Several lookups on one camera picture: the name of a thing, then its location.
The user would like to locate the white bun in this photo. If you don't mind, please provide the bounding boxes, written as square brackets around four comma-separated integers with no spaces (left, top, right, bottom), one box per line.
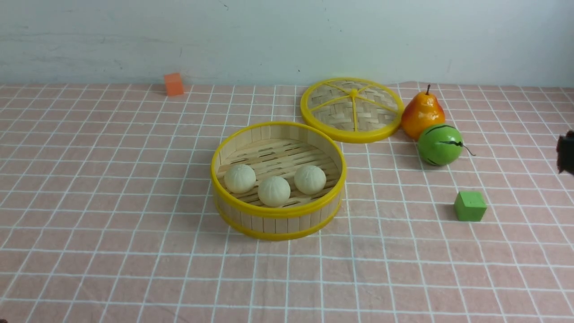
[294,164,326,196]
[258,176,291,207]
[223,164,257,194]

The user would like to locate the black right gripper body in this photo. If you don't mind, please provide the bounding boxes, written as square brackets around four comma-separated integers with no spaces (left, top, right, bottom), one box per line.
[556,130,574,174]

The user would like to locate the orange cube block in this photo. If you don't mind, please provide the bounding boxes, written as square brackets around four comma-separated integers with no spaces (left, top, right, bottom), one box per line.
[164,72,185,97]

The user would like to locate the green toy watermelon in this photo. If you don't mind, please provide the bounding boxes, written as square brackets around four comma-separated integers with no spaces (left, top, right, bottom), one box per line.
[417,123,476,167]

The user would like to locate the yellow bamboo steamer tray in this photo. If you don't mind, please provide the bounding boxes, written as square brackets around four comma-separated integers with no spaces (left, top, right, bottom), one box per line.
[211,122,347,240]

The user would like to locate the orange toy pear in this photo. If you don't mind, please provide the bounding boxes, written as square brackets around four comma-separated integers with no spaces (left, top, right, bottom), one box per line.
[400,84,446,141]

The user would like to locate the yellow woven steamer lid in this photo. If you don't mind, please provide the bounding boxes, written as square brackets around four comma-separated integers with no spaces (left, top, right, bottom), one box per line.
[300,77,404,144]

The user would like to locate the green cube block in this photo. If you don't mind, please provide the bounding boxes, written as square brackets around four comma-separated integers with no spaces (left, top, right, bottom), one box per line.
[454,191,487,222]

